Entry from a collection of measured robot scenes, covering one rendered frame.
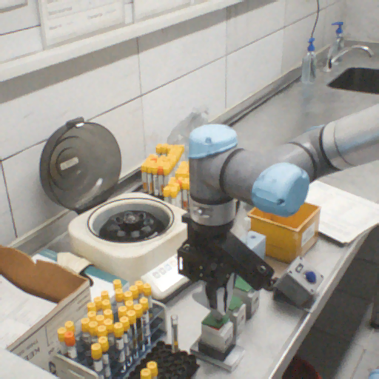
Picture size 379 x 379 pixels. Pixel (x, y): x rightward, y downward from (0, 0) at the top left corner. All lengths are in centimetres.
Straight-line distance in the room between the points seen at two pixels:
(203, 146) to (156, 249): 42
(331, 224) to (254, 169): 71
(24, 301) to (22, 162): 34
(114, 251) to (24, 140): 34
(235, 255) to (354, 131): 27
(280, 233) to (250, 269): 40
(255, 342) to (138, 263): 29
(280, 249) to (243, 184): 54
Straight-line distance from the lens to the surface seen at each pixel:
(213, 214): 85
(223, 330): 102
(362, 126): 80
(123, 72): 154
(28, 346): 98
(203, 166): 81
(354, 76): 292
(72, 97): 140
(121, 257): 115
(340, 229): 144
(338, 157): 83
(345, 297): 266
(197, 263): 92
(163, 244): 119
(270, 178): 75
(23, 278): 119
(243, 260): 89
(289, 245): 128
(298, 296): 117
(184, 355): 106
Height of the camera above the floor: 164
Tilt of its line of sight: 28 degrees down
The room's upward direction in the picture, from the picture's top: 1 degrees counter-clockwise
